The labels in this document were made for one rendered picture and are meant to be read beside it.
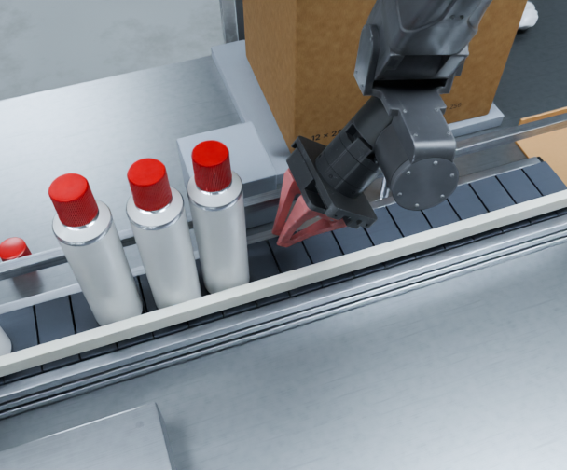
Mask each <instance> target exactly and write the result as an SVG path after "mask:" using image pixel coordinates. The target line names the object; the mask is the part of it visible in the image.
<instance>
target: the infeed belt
mask: <svg viewBox="0 0 567 470"><path fill-rule="evenodd" d="M563 190H567V186H566V185H565V184H564V183H563V182H562V181H561V179H560V178H559V177H558V176H557V174H556V173H555V172H554V171H553V170H552V168H551V167H550V166H549V165H548V163H547V162H546V161H543V162H540V163H536V164H533V165H530V166H526V167H523V168H519V169H516V170H513V171H510V172H506V173H500V174H496V175H495V176H490V177H487V178H483V179H480V180H476V181H473V182H470V183H469V184H467V183H466V184H463V185H459V186H456V188H455V190H454V191H453V192H452V194H451V195H450V196H449V197H448V198H447V199H446V200H444V201H443V202H441V203H439V204H438V205H437V206H434V207H432V208H429V209H425V210H419V211H412V210H408V209H405V208H403V207H401V206H399V205H398V204H397V203H394V204H391V205H387V206H386V208H385V207H384V206H383V207H380V208H377V209H374V210H373V211H374V213H375V214H376V216H377V218H378V220H377V221H376V222H375V223H374V224H373V225H372V226H371V227H370V228H363V227H360V228H359V229H355V228H349V227H345V228H338V229H334V230H331V231H328V232H324V233H321V234H317V235H313V236H311V237H309V238H307V239H305V240H303V241H301V242H297V243H295V244H293V245H291V246H289V247H282V246H279V245H277V241H278V239H279V237H280V236H278V237H274V238H270V239H268V242H267V241H266V240H264V241H261V242H255V243H251V244H248V245H247V251H248V263H249V275H250V283H252V282H255V281H259V280H262V279H266V278H269V277H271V276H275V275H278V274H282V273H285V272H288V271H291V270H297V269H300V268H303V267H307V266H309V265H313V264H316V263H319V262H323V261H326V260H329V259H332V258H335V257H339V256H345V255H347V254H350V253H354V252H357V251H361V250H364V249H367V248H370V247H373V246H377V245H380V244H383V243H387V242H392V241H395V240H398V239H402V238H405V237H408V236H411V235H414V234H418V233H421V232H425V231H427V230H430V229H434V228H440V227H443V226H446V225H449V224H452V223H456V222H459V221H462V220H465V219H468V218H472V217H475V216H478V215H482V214H487V213H490V212H493V211H497V210H500V209H504V208H506V207H509V206H513V205H516V204H520V203H523V202H525V201H529V200H535V199H538V198H541V197H544V196H547V195H551V194H554V193H557V192H561V191H563ZM386 209H387V210H386ZM387 211H388V212H387ZM566 214H567V207H564V208H561V209H558V210H555V211H552V212H549V213H545V214H540V215H537V216H534V217H531V218H527V219H524V220H521V221H518V222H515V223H512V224H508V225H505V226H502V227H498V228H494V229H490V230H487V231H484V232H481V233H478V234H475V235H472V236H468V237H465V238H462V239H459V240H456V241H453V242H447V243H444V244H440V245H438V246H435V247H431V248H428V249H425V250H421V251H419V252H416V253H412V254H409V255H406V256H400V257H398V258H394V259H391V260H388V261H384V262H381V263H379V264H375V265H372V266H369V267H365V268H362V269H359V270H354V271H351V272H347V273H344V274H341V275H338V276H335V277H332V278H328V279H325V280H322V281H319V282H316V283H311V284H307V285H304V286H301V287H298V288H295V289H292V290H288V291H285V292H282V293H279V294H276V295H273V296H269V297H264V298H261V299H258V300H255V301H251V302H248V303H245V304H242V305H239V306H236V307H232V308H229V309H226V310H222V311H218V312H214V313H211V314H208V315H204V316H202V317H199V318H195V319H192V320H189V321H185V322H183V323H180V324H176V325H171V326H167V327H164V328H162V329H158V330H155V331H152V332H148V333H145V334H143V335H139V336H136V337H133V338H130V339H124V340H122V341H118V342H115V343H112V344H108V345H105V346H103V347H99V348H96V349H93V350H89V351H86V352H81V353H78V354H75V355H71V356H68V357H65V358H62V359H59V360H56V361H52V362H49V363H46V364H43V365H40V366H34V367H31V368H28V369H24V370H22V371H19V372H15V373H12V374H9V375H5V376H3V377H0V386H2V385H6V384H9V383H11V382H14V381H18V380H23V379H27V378H30V377H32V376H36V375H39V374H42V373H45V372H49V371H51V370H54V369H58V368H61V367H64V366H70V365H72V364H75V363H79V362H82V361H85V360H89V359H91V358H94V357H97V356H101V355H104V354H107V353H112V352H115V351H119V350H122V349H125V348H128V347H131V346H134V345H137V344H141V343H144V342H147V341H150V340H153V339H158V338H162V337H165V336H168V335H171V334H174V333H177V332H180V331H184V330H187V329H189V328H193V327H196V326H199V325H205V324H208V323H211V322H214V321H217V320H220V319H224V318H227V317H229V316H233V315H236V314H239V313H242V312H246V311H250V310H254V309H257V308H260V307H263V306H267V305H269V304H272V303H276V302H279V301H282V300H286V299H289V298H291V297H297V296H300V295H303V294H307V293H310V292H312V291H316V290H319V289H322V288H325V287H328V286H331V285H334V284H338V283H343V282H347V281H349V280H352V279H355V278H359V277H362V276H365V275H368V274H371V273H374V272H377V271H381V270H386V269H389V268H392V267H395V266H399V265H402V264H405V263H408V262H411V261H414V260H417V259H421V258H424V257H427V256H432V255H435V254H438V253H442V252H445V251H448V250H451V249H454V248H457V247H460V246H464V245H467V244H469V243H473V242H478V241H482V240H485V239H488V238H490V237H494V236H497V235H500V234H504V233H507V232H509V231H513V230H516V229H519V228H525V227H528V226H530V225H534V224H537V223H540V222H543V221H547V220H549V219H552V218H556V217H559V216H562V215H566ZM268 243H269V244H268ZM133 278H134V280H135V283H136V286H137V289H138V292H139V295H140V298H141V300H142V301H143V304H144V312H143V314H145V313H149V312H152V311H157V310H158V309H157V307H156V304H155V300H154V298H153V295H152V291H151V288H150V285H149V282H148V279H147V277H146V273H145V274H142V275H139V278H140V282H139V281H138V277H137V276H135V277H133ZM70 296H71V301H70V298H69V296H65V297H59V298H55V299H52V300H49V301H46V302H42V303H38V304H35V308H34V306H33V305H32V306H29V307H25V308H22V309H18V310H15V311H9V312H6V313H2V314H0V326H1V327H2V329H3V330H4V331H5V333H6V334H7V336H8V337H9V338H10V339H11V341H12V344H13V352H17V351H21V350H24V349H28V348H31V347H34V346H37V345H40V344H44V343H47V342H50V341H53V340H56V339H62V338H65V337H69V336H72V335H75V334H78V333H81V332H85V331H88V330H92V329H94V328H97V327H100V326H99V325H98V324H97V322H96V319H95V317H94V315H93V313H92V311H91V309H90V305H89V303H88V301H87V300H86V298H85V296H84V294H83V292H78V293H75V294H72V295H70Z"/></svg>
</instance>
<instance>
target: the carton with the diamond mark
mask: <svg viewBox="0 0 567 470"><path fill-rule="evenodd" d="M376 1H377V0H242V2H243V18H244V35H245V51H246V58H247V60H248V62H249V63H250V65H251V68H252V70H253V72H254V74H255V76H256V80H257V82H258V84H259V86H260V88H261V90H262V92H263V94H264V96H265V98H266V100H267V103H268V105H269V107H270V110H271V113H272V114H273V116H274V118H275V120H276V122H277V125H278V127H279V129H280V131H281V133H282V136H283V138H284V140H285V142H286V144H287V147H288V149H289V151H290V153H292V152H293V151H294V150H295V148H293V147H291V144H293V143H294V141H295V140H296V139H297V138H298V137H299V136H302V137H305V138H308V139H310V140H313V141H314V142H317V143H319V144H322V145H326V146H328V145H329V144H330V143H331V141H332V140H333V139H334V138H335V137H336V136H337V135H338V134H339V132H340V131H341V130H342V129H343V128H344V127H345V126H346V125H347V123H348V122H349V121H350V120H351V119H352V118H353V117H354V115H355V114H356V113H357V112H358V111H359V110H360V109H361V108H362V106H363V105H364V104H365V103H366V102H367V101H368V100H369V99H370V97H371V96H363V94H362V92H361V90H360V88H359V86H358V84H357V82H356V80H355V77H354V75H353V74H354V69H355V64H356V58H357V52H358V47H359V41H360V35H361V32H362V29H363V27H364V25H365V24H366V21H367V18H368V16H369V14H370V12H371V10H372V8H373V7H374V5H375V3H376ZM527 1H528V0H492V2H491V3H490V5H489V6H488V8H487V10H486V11H485V13H484V15H483V17H482V19H481V21H480V23H479V25H478V30H477V33H476V35H475V36H474V37H473V38H472V40H471V41H470V42H469V47H468V51H469V56H468V57H467V58H466V59H465V62H464V65H463V70H462V73H461V75H460V76H455V77H454V80H453V83H452V86H451V90H450V93H447V94H439V95H440V97H441V98H442V100H443V101H444V103H445V105H446V106H447V108H446V112H445V115H443V116H444V118H445V120H446V121H447V123H448V124H450V123H453V122H457V121H462V120H466V119H469V118H477V117H481V116H485V115H488V114H489V112H490V109H491V104H492V102H493V99H494V96H495V93H496V91H497V88H498V85H499V82H500V79H501V76H502V74H503V71H504V69H505V64H506V61H507V58H508V55H509V52H510V49H511V48H512V45H513V42H514V39H515V36H516V33H517V30H518V27H519V24H520V21H521V18H522V15H523V12H524V9H525V7H526V4H527Z"/></svg>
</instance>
